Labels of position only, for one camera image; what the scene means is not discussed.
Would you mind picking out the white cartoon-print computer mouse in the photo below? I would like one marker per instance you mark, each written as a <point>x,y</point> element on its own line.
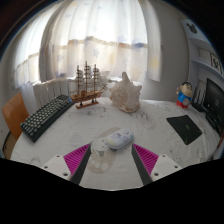
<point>120,138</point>

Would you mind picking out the white wall shelf unit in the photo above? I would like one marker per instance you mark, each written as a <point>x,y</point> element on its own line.
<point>203,53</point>

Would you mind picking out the cartoon boy figurine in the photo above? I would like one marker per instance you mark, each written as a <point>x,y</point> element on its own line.
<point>184,96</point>

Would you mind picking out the black monitor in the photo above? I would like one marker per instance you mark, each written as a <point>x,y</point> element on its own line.
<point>214,100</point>

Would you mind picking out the orange wooden chair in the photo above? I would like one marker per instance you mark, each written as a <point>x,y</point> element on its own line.
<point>14,113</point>

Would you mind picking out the sheer white star-print curtain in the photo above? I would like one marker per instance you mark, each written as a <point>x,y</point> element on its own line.
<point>100,36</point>

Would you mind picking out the black keyboard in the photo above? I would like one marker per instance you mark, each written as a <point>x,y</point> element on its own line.
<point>46,117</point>

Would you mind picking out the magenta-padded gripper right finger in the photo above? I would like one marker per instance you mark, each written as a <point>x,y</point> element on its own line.
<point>146,158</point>

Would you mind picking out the white printed tablecloth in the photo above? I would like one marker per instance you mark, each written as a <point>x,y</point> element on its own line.
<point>153,133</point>

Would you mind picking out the wooden sailing ship model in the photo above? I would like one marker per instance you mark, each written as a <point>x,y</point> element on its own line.
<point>86,96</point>

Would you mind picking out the large white conch shell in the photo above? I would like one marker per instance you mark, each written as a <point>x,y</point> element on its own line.
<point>126,94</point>

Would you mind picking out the black mouse pad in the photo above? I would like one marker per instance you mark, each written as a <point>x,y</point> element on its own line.
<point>184,129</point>

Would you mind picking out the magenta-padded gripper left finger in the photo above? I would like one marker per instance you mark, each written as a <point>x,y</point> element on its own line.
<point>77,158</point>

